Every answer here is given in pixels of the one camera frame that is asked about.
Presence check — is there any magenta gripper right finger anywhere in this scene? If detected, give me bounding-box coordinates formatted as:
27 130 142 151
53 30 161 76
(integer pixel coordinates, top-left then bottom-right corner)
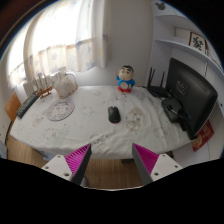
132 143 182 185

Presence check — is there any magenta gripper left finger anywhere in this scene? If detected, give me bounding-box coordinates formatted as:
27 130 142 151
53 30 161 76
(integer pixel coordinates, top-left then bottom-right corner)
42 144 92 185

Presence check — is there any black computer mouse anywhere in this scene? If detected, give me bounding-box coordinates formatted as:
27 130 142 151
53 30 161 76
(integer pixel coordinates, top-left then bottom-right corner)
108 106 121 124

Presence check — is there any round white placemat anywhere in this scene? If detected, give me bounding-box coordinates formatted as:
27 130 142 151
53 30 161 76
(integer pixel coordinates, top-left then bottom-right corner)
47 99 75 121

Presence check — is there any white floral tablecloth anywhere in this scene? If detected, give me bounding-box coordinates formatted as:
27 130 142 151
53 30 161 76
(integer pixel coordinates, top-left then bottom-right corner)
11 86 190 159

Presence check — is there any red gift box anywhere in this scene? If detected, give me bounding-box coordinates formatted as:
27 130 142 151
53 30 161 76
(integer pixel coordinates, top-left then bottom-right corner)
192 120 214 152

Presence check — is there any black box device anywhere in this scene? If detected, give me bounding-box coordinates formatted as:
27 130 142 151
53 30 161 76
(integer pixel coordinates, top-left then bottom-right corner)
161 98 184 123

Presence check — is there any black wifi router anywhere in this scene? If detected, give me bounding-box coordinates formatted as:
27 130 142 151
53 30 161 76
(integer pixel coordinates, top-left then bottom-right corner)
147 68 170 98

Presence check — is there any black keyboard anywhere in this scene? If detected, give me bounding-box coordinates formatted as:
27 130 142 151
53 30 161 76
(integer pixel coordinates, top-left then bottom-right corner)
16 93 38 118

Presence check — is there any white ceramic teapot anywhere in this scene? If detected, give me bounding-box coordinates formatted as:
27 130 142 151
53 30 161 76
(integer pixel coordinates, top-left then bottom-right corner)
54 71 78 98

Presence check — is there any black computer monitor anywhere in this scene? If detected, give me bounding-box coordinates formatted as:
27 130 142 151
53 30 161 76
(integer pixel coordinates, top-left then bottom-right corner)
166 58 218 140

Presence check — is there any wooden model ship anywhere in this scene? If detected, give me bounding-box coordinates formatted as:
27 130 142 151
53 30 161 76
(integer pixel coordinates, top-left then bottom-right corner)
35 73 53 98

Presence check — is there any wooden chair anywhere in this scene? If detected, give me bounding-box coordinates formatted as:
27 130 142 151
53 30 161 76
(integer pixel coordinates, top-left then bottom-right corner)
4 94 21 121

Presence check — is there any cartoon boy figurine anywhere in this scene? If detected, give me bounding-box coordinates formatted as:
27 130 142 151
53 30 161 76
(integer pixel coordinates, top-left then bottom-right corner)
115 65 135 93

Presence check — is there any white window curtain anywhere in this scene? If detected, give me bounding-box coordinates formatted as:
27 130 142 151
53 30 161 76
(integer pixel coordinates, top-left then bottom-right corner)
6 0 109 88

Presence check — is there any framed calligraphy picture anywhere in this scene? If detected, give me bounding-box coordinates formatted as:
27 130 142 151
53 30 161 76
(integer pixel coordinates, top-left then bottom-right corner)
189 32 207 53

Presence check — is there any white wall shelf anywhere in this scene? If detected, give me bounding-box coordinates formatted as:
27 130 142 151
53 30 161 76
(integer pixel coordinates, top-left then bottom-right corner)
154 14 224 82

